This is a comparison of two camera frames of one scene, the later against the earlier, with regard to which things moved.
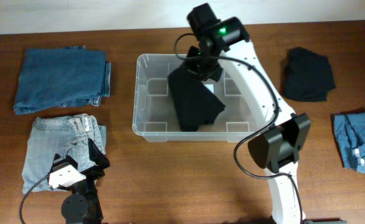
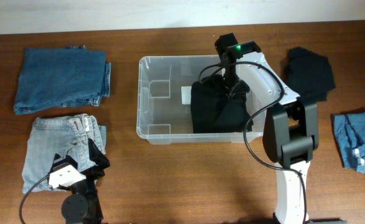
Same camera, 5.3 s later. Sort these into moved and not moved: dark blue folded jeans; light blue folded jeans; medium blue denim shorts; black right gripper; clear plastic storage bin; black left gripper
Moved: black right gripper
Not moved: black left gripper; clear plastic storage bin; light blue folded jeans; medium blue denim shorts; dark blue folded jeans
